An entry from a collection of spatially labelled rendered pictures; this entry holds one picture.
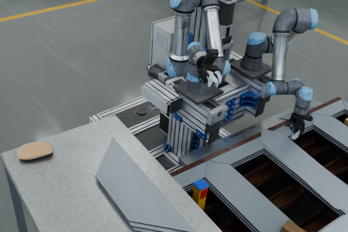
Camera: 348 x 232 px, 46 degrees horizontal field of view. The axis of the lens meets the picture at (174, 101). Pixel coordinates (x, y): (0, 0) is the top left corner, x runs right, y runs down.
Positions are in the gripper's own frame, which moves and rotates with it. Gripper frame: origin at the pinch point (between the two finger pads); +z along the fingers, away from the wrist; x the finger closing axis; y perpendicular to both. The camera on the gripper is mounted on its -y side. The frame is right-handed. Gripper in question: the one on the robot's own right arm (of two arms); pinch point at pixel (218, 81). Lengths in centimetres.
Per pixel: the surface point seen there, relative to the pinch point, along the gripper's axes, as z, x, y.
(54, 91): -222, 57, 155
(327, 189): 19, -71, 52
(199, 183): 6, -4, 57
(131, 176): 13, 34, 43
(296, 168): 1, -62, 53
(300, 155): -8, -70, 52
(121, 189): 20, 40, 44
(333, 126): -29, -105, 48
